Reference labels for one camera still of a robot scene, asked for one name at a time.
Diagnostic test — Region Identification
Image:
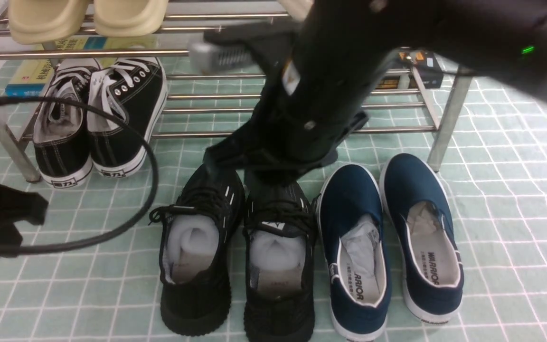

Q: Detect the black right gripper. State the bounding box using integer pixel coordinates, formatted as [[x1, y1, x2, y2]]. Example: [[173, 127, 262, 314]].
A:
[[203, 20, 369, 183]]

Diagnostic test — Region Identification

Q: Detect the black canvas sneaker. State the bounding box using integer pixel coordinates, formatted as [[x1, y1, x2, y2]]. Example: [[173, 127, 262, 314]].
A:
[[86, 57, 169, 178], [32, 58, 101, 189]]

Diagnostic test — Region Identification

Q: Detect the black knit sneaker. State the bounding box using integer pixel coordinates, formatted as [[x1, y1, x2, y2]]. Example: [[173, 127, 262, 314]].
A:
[[243, 182, 317, 342], [149, 165, 245, 336]]

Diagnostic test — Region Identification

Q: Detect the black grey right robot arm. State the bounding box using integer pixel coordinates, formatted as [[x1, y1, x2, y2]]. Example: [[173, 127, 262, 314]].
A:
[[204, 0, 547, 184]]

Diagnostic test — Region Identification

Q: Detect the steel shoe rack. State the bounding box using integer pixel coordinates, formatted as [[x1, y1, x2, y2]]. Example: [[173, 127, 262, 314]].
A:
[[0, 0, 469, 184]]

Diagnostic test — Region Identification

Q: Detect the left cream slipper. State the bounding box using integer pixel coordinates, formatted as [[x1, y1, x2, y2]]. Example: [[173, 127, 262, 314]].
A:
[[277, 0, 313, 21]]

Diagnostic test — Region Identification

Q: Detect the left navy slip-on shoe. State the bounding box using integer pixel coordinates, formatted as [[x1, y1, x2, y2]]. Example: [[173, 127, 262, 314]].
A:
[[313, 164, 392, 342]]

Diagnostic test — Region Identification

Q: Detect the navy slip-on shoe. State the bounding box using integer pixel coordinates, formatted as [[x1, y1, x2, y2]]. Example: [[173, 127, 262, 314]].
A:
[[313, 164, 392, 342], [378, 153, 464, 325]]

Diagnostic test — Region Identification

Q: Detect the black book with orange text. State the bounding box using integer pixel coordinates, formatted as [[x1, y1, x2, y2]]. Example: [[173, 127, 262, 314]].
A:
[[373, 47, 444, 91]]

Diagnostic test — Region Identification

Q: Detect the yellow and blue book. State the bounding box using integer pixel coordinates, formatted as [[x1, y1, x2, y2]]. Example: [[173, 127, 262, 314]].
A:
[[5, 35, 159, 96]]

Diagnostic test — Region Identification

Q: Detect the right navy slip-on shoe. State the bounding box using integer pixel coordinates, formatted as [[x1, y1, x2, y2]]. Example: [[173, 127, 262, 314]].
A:
[[378, 153, 464, 325]]

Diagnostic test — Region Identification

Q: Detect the left yellow slipper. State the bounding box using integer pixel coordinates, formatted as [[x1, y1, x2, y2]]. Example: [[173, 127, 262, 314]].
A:
[[7, 0, 90, 45]]

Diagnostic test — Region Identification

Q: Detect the yellow slipper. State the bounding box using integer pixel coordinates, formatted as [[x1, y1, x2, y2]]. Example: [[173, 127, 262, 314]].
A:
[[94, 0, 169, 38], [7, 0, 90, 45]]

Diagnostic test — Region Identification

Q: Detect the right yellow slipper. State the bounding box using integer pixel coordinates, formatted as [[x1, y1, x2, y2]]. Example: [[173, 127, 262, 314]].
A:
[[94, 0, 169, 38]]

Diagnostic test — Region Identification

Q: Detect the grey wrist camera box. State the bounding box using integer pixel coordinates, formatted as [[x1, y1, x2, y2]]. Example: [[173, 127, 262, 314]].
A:
[[188, 41, 256, 75]]

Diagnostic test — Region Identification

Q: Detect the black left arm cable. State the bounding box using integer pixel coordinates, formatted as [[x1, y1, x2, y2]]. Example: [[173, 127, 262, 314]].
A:
[[0, 90, 160, 255]]

